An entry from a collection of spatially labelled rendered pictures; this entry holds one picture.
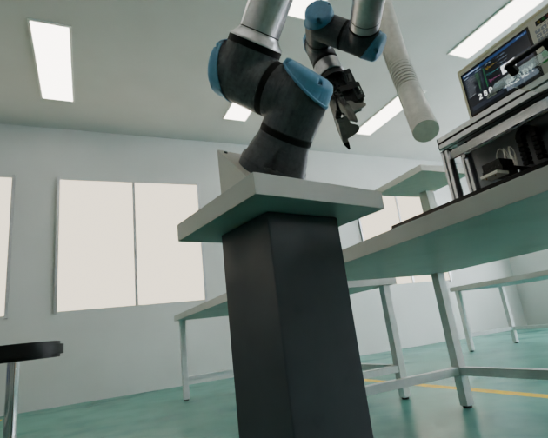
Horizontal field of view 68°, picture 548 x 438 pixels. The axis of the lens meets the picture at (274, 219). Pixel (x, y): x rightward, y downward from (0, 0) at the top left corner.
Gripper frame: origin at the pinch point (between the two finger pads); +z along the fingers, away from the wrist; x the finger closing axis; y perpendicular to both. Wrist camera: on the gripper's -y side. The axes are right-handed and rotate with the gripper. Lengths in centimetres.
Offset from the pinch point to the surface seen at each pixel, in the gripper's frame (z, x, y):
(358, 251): 23.3, 37.7, -1.2
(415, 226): 25.8, 13.2, 11.0
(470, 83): -19, 27, 56
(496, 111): -3, 20, 54
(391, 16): -152, 144, 110
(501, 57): -18, 16, 62
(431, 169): -14, 92, 61
